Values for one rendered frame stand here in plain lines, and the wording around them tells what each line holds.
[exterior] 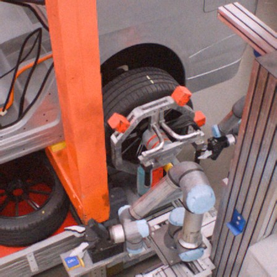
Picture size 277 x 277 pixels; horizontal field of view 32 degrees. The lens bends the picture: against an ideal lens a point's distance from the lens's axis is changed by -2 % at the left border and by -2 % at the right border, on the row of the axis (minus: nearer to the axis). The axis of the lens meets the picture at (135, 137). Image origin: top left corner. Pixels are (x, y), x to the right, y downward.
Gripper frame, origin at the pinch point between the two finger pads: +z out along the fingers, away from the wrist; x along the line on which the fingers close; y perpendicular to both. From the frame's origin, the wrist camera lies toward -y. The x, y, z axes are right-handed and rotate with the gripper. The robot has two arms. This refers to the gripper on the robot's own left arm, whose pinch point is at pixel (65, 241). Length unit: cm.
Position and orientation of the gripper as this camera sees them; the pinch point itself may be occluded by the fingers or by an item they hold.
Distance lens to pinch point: 209.1
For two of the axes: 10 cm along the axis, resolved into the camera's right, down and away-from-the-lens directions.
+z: -9.7, 1.8, -1.7
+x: -2.4, -6.1, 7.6
